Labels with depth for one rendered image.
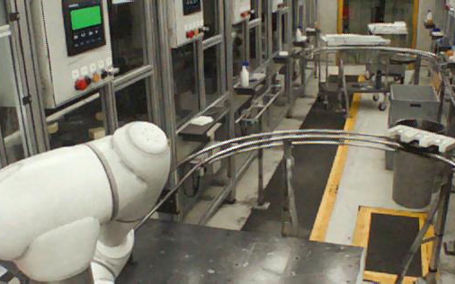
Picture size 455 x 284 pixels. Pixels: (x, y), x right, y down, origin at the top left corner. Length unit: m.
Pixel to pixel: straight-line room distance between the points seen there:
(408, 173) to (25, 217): 3.42
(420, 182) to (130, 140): 3.32
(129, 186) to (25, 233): 0.17
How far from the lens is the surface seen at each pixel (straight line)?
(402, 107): 4.50
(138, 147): 0.74
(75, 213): 0.71
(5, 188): 0.70
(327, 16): 9.20
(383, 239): 3.53
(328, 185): 4.24
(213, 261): 1.98
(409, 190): 3.94
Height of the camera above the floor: 1.76
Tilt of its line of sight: 22 degrees down
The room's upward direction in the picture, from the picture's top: 3 degrees counter-clockwise
